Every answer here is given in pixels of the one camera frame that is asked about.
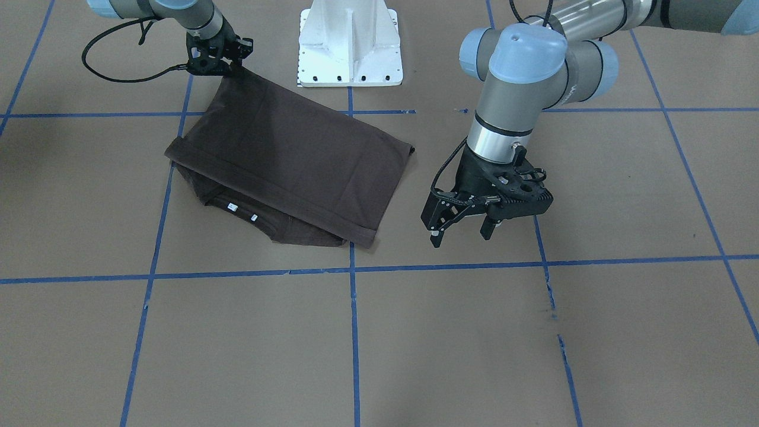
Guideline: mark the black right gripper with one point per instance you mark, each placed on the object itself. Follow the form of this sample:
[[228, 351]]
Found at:
[[220, 42]]

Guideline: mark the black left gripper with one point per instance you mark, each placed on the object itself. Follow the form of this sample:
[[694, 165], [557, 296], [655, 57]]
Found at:
[[474, 174]]

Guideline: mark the dark brown t-shirt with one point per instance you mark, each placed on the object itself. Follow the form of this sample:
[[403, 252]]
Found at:
[[300, 172]]

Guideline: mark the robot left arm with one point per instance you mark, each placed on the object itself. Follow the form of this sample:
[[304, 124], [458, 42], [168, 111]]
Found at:
[[541, 62]]

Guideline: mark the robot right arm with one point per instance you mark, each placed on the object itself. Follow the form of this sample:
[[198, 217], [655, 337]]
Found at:
[[208, 32]]

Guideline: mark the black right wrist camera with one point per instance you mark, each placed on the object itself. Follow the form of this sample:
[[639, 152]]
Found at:
[[197, 66]]

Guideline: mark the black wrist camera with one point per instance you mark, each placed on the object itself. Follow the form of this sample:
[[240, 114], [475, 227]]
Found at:
[[520, 188], [197, 66]]

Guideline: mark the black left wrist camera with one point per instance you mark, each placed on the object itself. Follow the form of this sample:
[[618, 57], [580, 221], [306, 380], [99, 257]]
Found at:
[[520, 188]]

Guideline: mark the white pedestal base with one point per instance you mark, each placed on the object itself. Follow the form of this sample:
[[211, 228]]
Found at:
[[349, 44]]

